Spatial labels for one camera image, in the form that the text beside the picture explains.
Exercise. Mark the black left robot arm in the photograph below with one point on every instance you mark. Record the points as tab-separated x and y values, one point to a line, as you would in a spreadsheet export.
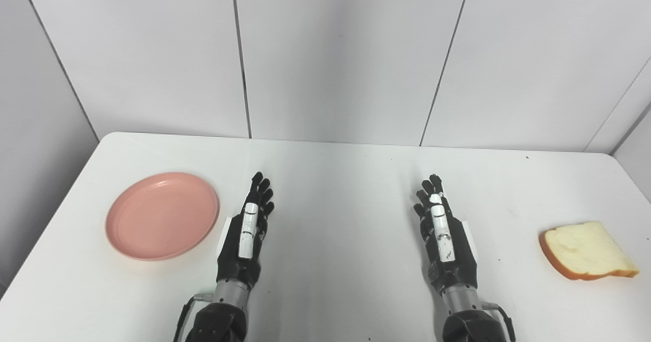
218	324

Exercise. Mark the slice of bread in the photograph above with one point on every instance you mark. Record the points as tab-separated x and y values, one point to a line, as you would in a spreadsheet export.
585	250

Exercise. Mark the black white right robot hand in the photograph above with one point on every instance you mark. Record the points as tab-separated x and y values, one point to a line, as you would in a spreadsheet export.
457	265

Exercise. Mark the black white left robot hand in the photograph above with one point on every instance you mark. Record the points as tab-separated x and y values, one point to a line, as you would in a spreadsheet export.
239	265

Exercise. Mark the pink round plate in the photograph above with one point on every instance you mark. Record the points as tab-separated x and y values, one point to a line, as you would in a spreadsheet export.
161	216

